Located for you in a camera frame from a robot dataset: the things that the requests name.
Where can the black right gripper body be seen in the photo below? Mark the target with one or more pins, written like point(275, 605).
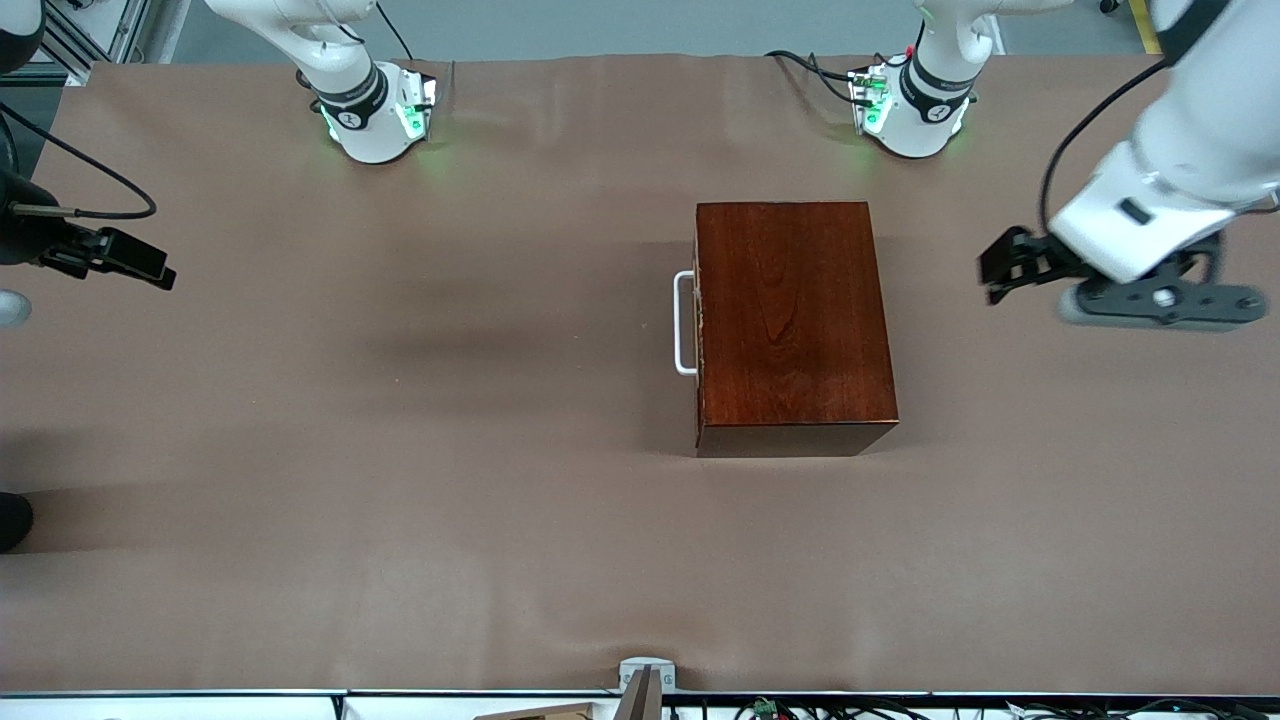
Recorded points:
point(22, 236)

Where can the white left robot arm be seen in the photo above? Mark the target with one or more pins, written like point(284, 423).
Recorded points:
point(1190, 140)

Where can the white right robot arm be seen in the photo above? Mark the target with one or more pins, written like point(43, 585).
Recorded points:
point(365, 130)

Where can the dark brown wooden cabinet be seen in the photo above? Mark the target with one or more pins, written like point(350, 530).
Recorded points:
point(800, 330)

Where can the black round object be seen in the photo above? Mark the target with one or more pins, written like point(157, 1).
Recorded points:
point(12, 520)

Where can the brown table cover sheet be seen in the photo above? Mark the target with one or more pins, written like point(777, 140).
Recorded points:
point(500, 560)

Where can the small green circuit board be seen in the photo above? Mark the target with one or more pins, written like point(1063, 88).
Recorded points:
point(765, 708)

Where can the brown cardboard piece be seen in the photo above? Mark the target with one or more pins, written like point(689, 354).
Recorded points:
point(550, 713)

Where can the grey metal camera bracket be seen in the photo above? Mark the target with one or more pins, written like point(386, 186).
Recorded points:
point(645, 668)

